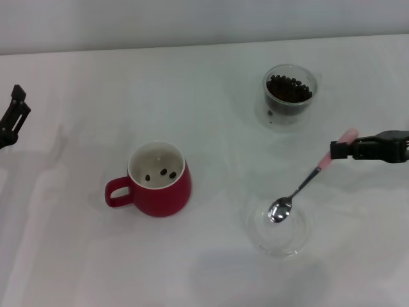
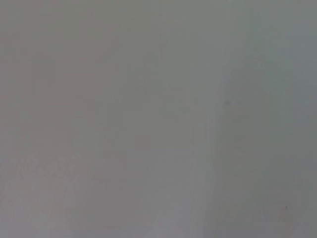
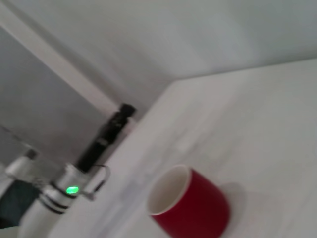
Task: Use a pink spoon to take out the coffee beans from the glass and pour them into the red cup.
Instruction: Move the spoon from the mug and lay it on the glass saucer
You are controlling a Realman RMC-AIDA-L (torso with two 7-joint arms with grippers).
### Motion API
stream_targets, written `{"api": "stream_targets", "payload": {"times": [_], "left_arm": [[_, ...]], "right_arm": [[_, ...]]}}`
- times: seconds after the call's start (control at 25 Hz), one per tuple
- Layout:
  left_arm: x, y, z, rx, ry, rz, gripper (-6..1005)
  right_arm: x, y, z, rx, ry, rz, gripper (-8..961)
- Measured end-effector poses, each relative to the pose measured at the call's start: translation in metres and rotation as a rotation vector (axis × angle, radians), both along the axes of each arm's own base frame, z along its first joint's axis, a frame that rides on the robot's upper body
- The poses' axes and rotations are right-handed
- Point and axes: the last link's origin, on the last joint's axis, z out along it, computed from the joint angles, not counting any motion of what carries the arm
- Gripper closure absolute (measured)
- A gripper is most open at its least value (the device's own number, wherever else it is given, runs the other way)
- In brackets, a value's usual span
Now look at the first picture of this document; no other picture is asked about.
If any red ceramic mug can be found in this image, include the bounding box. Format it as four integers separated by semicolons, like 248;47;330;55
104;140;193;218

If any clear glass saucer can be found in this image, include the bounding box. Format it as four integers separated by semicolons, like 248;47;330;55
244;198;313;258

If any clear double-wall glass cup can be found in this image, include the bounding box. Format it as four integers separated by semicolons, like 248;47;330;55
255;63;320;131

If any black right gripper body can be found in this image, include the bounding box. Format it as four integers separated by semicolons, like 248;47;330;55
375;130;409;164

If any pile of coffee beans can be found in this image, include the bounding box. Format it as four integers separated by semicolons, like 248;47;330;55
266;74;313;116

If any pink-handled metal spoon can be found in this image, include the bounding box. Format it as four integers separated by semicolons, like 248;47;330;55
266;128;359;224

